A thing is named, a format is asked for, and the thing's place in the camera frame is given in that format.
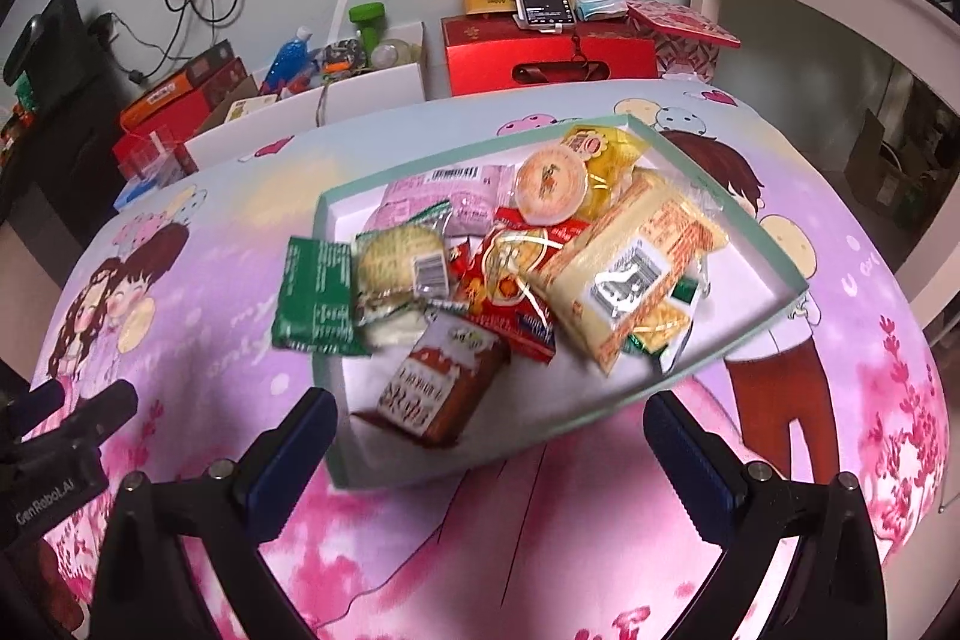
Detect orange box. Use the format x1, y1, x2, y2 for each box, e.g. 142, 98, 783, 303
120, 42, 233, 131

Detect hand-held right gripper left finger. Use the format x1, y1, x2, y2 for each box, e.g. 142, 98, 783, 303
90, 386, 340, 640

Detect green snack packet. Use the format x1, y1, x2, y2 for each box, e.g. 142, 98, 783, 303
271, 236, 372, 357

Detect green dumbbell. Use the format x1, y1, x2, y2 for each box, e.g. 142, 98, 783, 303
349, 2, 385, 64

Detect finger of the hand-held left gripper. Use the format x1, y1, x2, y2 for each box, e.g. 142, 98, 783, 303
4, 377, 68, 422
19, 381, 140, 461

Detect small yellow white box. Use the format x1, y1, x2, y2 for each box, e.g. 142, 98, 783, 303
225, 96, 278, 124

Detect clear packet round bun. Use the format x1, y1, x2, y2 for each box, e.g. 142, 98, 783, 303
360, 302, 451, 352

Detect white shallow box teal rim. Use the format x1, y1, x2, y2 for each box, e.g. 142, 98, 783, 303
311, 113, 811, 491

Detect red snack packet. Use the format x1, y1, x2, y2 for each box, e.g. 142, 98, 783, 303
454, 218, 593, 363

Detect blue white tissue pack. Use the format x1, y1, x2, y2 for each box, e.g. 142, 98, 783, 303
112, 179, 177, 210

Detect red patterned flat box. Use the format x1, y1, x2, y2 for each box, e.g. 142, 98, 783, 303
624, 0, 742, 82

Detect blue bottle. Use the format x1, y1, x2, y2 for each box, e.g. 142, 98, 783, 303
262, 25, 316, 90

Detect printed blanket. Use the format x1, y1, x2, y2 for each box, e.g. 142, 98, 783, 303
41, 77, 950, 640

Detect yellow bread packet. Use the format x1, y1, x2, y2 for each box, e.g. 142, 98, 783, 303
562, 122, 672, 221

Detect beige long bread packet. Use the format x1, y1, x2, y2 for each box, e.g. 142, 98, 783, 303
525, 166, 732, 378

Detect black oblong device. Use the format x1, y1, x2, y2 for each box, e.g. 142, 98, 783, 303
4, 14, 53, 86

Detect round plastic jelly cup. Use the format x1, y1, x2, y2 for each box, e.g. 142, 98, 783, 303
514, 146, 592, 227

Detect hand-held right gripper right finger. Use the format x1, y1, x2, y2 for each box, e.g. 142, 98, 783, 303
643, 391, 890, 640

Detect white open cardboard box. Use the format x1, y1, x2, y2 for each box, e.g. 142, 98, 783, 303
184, 21, 428, 165

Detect clear plastic container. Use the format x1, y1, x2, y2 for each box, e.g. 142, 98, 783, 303
120, 134, 181, 180

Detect white green cracker packet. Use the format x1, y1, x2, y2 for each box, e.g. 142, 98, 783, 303
626, 276, 710, 360

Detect white snack packet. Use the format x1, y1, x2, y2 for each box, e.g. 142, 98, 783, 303
373, 164, 518, 236

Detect brown cake packet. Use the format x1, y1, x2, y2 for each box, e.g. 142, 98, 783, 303
352, 310, 512, 447

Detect brown cardboard box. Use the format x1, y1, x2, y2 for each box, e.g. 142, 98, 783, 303
844, 107, 938, 221

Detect black orange toy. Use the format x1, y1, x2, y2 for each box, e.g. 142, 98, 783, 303
322, 38, 368, 75

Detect large red gift box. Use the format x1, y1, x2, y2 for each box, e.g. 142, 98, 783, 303
441, 14, 661, 97

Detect clear packet round rice cake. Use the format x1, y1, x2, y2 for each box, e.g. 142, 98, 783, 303
352, 218, 455, 326

